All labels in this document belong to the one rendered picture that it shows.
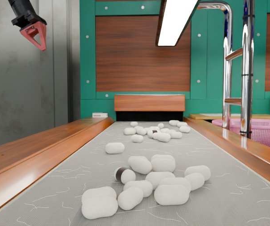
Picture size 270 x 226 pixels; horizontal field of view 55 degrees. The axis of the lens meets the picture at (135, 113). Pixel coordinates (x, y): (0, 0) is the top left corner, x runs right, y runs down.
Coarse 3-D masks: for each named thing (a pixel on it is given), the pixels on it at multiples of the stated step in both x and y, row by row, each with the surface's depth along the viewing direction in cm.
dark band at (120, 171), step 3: (120, 168) 33; (123, 168) 33; (126, 168) 33; (117, 171) 33; (120, 171) 33; (123, 171) 32; (117, 174) 33; (120, 174) 32; (117, 177) 33; (120, 177) 32; (117, 180) 33; (120, 180) 32
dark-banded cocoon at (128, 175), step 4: (116, 172) 33; (124, 172) 32; (128, 172) 32; (132, 172) 32; (124, 176) 32; (128, 176) 32; (132, 176) 32; (124, 180) 32; (128, 180) 32; (132, 180) 32
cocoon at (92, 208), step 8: (88, 200) 23; (96, 200) 23; (104, 200) 23; (112, 200) 24; (88, 208) 23; (96, 208) 23; (104, 208) 23; (112, 208) 23; (88, 216) 23; (96, 216) 23; (104, 216) 23
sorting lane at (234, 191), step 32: (192, 128) 91; (96, 160) 46; (192, 160) 46; (224, 160) 46; (32, 192) 30; (64, 192) 30; (192, 192) 30; (224, 192) 30; (256, 192) 30; (0, 224) 23; (32, 224) 23; (64, 224) 23; (96, 224) 23; (128, 224) 23; (160, 224) 23; (192, 224) 23; (224, 224) 23; (256, 224) 23
